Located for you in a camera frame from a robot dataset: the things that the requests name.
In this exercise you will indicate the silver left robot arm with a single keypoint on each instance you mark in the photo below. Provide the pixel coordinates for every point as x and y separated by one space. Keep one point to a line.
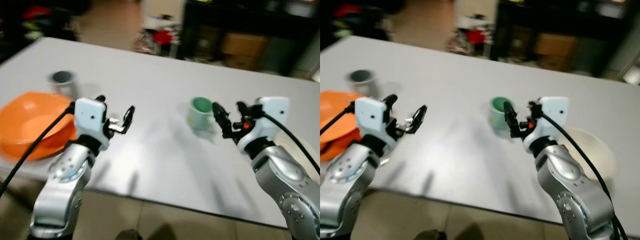
62 185
345 185

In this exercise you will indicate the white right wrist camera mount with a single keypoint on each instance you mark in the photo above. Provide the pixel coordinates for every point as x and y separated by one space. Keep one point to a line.
550 117
267 120

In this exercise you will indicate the red bag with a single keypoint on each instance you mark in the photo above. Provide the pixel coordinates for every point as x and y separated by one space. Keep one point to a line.
162 37
476 36

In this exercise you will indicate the brown cardboard box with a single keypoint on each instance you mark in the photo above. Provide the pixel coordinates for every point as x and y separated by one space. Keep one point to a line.
245 47
557 47

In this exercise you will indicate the dark cabinet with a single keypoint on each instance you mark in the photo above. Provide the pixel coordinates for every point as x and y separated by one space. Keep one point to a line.
520 22
210 25

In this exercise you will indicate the orange plate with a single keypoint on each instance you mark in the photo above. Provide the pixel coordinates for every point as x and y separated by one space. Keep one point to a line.
20 154
332 152

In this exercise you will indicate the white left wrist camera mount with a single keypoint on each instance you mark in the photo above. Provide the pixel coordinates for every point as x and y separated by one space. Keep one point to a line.
369 117
89 119

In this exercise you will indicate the grey mug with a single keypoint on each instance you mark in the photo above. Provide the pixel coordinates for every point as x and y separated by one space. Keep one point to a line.
64 82
361 81

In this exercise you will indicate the white bowl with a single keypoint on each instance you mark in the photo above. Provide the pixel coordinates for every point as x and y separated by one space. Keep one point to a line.
314 149
597 150

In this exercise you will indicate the orange bowl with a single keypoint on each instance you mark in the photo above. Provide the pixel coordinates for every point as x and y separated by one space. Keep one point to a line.
335 107
27 117

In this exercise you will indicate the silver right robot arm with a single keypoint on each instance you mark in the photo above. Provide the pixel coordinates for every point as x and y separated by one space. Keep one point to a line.
575 195
282 185

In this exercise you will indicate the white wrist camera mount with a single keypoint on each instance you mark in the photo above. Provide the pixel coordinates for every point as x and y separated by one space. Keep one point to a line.
550 117
267 120
369 117
89 119

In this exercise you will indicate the green mug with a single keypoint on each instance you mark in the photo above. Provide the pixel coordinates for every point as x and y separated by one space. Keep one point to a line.
497 116
200 115

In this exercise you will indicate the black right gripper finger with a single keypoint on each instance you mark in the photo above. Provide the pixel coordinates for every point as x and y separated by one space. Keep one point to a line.
511 119
242 108
534 107
221 117

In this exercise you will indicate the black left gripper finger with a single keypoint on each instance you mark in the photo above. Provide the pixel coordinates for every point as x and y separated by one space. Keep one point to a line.
129 114
100 98
390 100
421 114

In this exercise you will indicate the dark robot foot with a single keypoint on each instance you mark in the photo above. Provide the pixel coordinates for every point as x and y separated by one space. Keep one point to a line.
129 235
430 235

